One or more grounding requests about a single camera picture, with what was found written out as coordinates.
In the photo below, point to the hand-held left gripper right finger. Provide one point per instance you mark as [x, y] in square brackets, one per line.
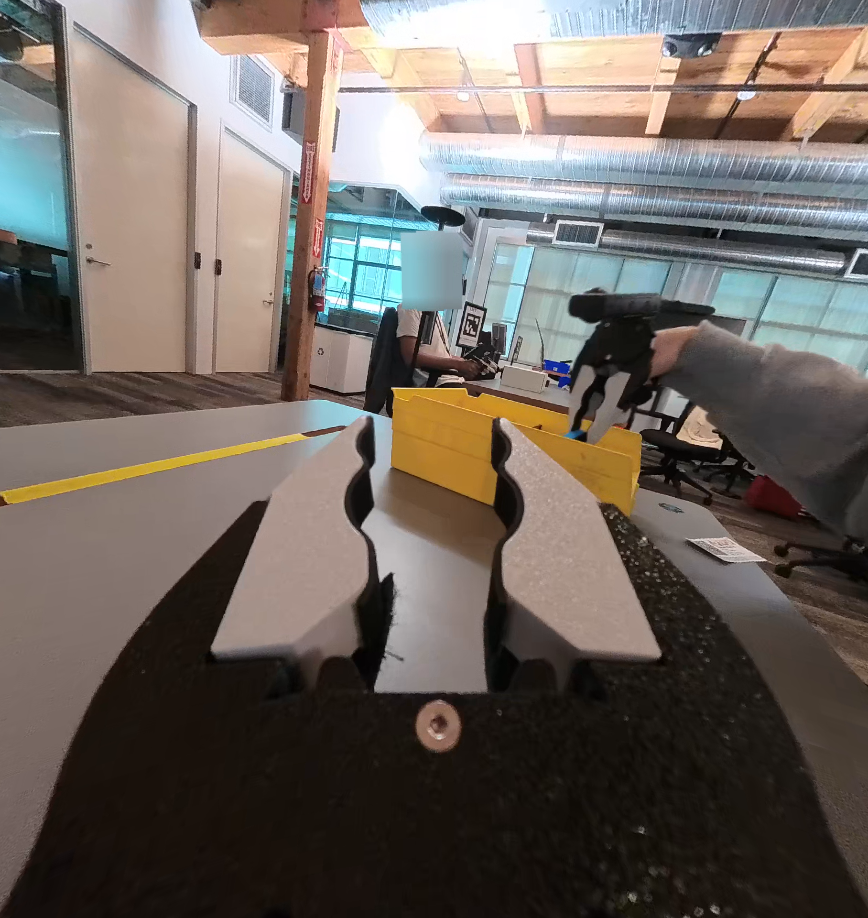
[570, 574]

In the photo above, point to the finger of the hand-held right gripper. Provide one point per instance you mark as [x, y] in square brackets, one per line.
[617, 401]
[583, 394]

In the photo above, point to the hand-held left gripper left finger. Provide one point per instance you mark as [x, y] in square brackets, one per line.
[298, 566]

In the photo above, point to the blue foam block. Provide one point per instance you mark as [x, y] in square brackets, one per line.
[576, 434]

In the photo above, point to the yellow plastic bin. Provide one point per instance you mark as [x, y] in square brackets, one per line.
[441, 452]

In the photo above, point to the person's right forearm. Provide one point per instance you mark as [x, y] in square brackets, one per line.
[799, 416]

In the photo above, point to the person's right hand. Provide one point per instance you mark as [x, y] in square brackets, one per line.
[670, 351]

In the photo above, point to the white box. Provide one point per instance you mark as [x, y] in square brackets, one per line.
[524, 378]

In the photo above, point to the black office chair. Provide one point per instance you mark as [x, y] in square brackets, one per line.
[857, 549]
[674, 441]

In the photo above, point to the white printed paper card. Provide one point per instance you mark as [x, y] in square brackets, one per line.
[724, 549]

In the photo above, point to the yellow tape strip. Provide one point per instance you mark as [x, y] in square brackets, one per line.
[154, 467]

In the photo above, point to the red bag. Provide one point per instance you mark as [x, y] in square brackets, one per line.
[774, 496]

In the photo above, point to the chair with dark jacket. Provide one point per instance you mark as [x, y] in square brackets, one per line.
[387, 358]

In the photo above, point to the white cabinet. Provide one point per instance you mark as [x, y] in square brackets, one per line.
[341, 358]

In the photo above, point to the red fire extinguisher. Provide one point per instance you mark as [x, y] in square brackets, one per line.
[318, 290]

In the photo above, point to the narrow white door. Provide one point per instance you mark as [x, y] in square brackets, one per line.
[251, 251]

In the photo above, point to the wide white door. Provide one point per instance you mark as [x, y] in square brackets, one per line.
[133, 215]

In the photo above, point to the white duct vent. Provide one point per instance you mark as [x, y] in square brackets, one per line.
[577, 233]

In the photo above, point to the silver ventilation duct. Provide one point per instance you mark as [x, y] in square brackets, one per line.
[728, 251]
[620, 159]
[620, 14]
[692, 204]

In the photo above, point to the black ceiling camera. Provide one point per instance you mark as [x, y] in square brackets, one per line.
[688, 46]

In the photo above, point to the white wall vent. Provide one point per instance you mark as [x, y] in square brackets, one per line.
[253, 90]

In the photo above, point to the glass office wall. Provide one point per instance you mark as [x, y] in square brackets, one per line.
[18, 179]

